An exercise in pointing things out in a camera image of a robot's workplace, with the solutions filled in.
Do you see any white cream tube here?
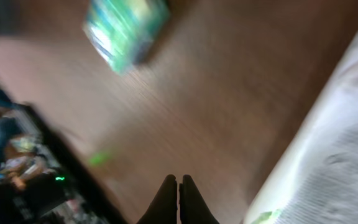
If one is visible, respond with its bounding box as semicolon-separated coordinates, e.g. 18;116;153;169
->
244;32;358;224

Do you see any teal tissue pack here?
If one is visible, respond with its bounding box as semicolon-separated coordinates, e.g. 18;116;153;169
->
83;0;170;74

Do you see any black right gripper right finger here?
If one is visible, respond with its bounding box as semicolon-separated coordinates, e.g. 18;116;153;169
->
179;175;219;224

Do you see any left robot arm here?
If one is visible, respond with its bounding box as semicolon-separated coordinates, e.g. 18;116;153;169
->
0;89;125;223

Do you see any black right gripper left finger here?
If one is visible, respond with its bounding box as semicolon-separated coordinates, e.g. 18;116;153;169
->
137;174;178;224

